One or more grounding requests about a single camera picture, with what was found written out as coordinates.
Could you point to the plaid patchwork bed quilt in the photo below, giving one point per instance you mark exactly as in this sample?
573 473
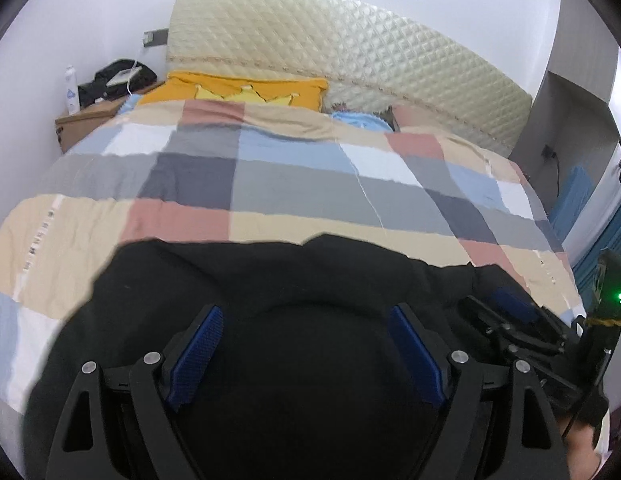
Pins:
197 171

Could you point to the black bag on nightstand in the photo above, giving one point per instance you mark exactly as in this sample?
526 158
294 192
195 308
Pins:
115 80

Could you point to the wall power outlet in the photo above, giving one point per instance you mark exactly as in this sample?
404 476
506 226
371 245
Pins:
155 38

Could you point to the yellow crown pillow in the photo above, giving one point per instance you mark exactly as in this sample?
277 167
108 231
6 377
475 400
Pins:
180 86

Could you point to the wooden nightstand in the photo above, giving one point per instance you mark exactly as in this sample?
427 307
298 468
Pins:
70 129

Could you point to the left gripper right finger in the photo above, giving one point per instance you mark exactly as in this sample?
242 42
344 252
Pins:
495 421

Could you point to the blue covered chair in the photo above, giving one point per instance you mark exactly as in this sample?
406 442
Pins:
574 195

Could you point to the person right hand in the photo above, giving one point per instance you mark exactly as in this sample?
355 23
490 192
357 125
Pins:
582 458

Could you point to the white spray bottle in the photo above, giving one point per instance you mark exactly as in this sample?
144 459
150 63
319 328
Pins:
71 91

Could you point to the black puffer jacket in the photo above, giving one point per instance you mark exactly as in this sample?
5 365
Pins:
306 381

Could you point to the pink pillow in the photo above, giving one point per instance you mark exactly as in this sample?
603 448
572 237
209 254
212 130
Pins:
415 119

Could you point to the cream quilted headboard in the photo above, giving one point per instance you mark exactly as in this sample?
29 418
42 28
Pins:
371 57

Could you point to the grey wardrobe cabinet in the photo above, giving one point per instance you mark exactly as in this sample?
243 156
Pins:
570 122

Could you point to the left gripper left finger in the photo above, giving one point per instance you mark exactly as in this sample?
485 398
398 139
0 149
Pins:
119 422

